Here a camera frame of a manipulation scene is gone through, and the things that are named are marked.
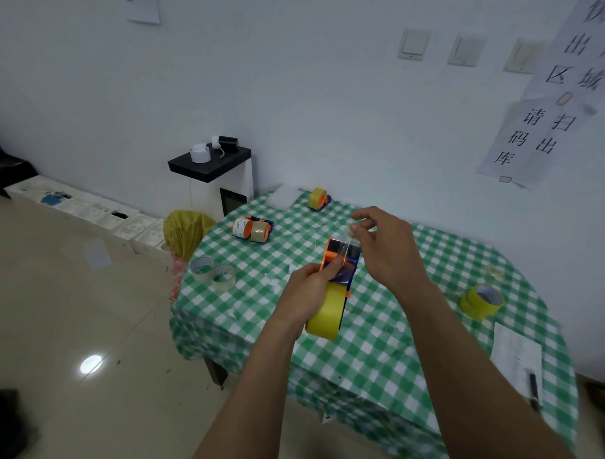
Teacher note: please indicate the green checkered tablecloth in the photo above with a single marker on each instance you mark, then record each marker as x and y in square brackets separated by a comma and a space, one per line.
[416, 340]

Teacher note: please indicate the brown tape roll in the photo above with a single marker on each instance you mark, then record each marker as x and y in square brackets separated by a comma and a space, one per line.
[260, 232]

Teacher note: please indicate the white cabinet with black top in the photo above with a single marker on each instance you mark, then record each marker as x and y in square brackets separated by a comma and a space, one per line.
[208, 165]

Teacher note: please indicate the tall yellow tape roll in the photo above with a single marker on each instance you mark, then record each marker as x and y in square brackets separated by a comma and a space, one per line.
[472, 305]

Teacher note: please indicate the person's right forearm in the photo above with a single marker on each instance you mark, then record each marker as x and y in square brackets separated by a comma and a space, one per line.
[472, 392]

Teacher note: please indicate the blue object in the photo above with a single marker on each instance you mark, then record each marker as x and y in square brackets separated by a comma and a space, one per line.
[49, 198]

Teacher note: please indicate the black pen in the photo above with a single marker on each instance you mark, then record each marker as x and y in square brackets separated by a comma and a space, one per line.
[534, 390]

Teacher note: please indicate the person's left hand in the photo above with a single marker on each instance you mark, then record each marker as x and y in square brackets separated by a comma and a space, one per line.
[302, 298]

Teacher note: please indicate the white foam pad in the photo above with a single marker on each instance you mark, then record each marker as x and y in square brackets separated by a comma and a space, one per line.
[282, 196]

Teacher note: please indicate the person's left forearm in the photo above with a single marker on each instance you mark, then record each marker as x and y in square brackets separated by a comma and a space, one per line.
[250, 406]

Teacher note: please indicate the yellow plastic bag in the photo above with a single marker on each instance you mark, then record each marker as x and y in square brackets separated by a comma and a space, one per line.
[186, 231]

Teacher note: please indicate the beige tape roll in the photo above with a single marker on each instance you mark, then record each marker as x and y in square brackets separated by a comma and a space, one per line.
[231, 283]

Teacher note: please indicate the white printed wall paper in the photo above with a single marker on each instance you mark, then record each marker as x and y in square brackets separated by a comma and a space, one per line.
[144, 12]

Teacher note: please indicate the row of white boxes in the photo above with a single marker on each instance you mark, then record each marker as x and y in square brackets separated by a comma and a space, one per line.
[90, 210]

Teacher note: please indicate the white printed tape roll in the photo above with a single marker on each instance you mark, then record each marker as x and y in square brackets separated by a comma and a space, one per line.
[240, 227]

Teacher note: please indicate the white printed label scrap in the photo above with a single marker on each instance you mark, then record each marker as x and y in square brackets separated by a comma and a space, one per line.
[328, 418]

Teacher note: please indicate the white paper wall sign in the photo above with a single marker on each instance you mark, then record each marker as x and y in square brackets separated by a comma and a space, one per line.
[562, 52]
[524, 161]

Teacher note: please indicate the black chair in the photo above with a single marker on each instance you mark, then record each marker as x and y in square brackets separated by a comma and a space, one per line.
[14, 170]

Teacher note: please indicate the person's right hand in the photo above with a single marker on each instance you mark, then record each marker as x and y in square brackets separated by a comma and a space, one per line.
[390, 255]

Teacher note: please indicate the white wall switch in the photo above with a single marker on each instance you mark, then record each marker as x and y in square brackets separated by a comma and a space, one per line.
[414, 44]
[524, 56]
[467, 49]

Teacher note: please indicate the pink plastic bag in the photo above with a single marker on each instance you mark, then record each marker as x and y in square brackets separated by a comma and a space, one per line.
[178, 276]

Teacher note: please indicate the dark table leg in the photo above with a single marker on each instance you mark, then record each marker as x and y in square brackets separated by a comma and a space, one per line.
[216, 372]

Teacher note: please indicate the white paper sheet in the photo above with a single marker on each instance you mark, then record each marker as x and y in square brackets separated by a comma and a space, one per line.
[513, 354]

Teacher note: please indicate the short yellow tape roll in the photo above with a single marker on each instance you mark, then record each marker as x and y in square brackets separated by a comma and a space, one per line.
[328, 312]

